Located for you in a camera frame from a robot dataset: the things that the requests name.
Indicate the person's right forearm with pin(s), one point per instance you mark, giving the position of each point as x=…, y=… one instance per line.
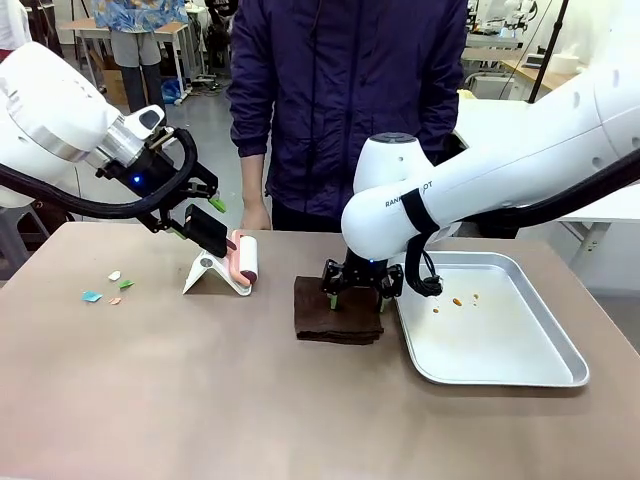
x=254, y=177

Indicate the silver metal tray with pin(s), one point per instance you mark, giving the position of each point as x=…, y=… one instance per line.
x=490, y=340

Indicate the green-tipped left gripper finger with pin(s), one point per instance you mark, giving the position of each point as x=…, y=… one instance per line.
x=176, y=232
x=217, y=203

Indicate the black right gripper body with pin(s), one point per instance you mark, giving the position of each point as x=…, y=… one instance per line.
x=362, y=275

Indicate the green-tipped right gripper finger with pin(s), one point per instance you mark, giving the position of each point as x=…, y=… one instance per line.
x=391, y=285
x=331, y=290

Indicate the green paper scrap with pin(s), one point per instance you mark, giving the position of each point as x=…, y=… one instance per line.
x=126, y=284

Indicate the brown cloth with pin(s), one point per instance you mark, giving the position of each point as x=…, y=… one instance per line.
x=320, y=325

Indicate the seated person in black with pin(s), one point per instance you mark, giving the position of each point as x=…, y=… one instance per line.
x=220, y=30

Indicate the person in white top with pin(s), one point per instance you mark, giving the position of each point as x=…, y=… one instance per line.
x=12, y=25

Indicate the blue plastic bag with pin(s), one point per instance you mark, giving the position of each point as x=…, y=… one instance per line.
x=171, y=92

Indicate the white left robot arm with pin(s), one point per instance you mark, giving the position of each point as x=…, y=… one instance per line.
x=40, y=110

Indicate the dark leather bag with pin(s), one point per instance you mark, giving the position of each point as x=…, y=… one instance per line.
x=50, y=217

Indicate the black tripod pole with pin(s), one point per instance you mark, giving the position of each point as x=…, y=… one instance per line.
x=547, y=52

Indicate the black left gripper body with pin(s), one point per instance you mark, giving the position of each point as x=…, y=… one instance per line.
x=150, y=175

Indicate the person's purple jacket torso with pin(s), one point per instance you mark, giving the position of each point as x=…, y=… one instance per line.
x=350, y=100

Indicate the cardboard box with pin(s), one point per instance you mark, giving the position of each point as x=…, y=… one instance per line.
x=116, y=86

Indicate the wooden workbench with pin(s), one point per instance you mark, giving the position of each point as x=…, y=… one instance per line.
x=542, y=75

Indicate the white paper scrap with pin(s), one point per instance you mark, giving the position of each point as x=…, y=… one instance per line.
x=114, y=275

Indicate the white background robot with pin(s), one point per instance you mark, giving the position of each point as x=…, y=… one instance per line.
x=517, y=12

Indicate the white tissue box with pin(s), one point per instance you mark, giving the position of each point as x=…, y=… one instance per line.
x=565, y=61

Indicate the wooden background table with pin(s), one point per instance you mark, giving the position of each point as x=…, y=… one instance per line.
x=80, y=25

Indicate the person in floral shirt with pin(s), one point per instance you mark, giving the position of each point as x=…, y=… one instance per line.
x=137, y=45

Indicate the white folding stand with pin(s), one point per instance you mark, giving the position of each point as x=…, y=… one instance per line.
x=200, y=276

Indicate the person's right hand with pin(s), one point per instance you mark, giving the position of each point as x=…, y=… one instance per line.
x=256, y=216

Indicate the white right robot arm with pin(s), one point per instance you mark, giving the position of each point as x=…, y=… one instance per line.
x=500, y=160

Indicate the blue paper scrap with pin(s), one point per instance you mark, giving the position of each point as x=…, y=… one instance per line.
x=91, y=296

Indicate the pink white lint roller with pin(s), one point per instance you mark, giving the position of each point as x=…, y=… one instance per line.
x=247, y=255

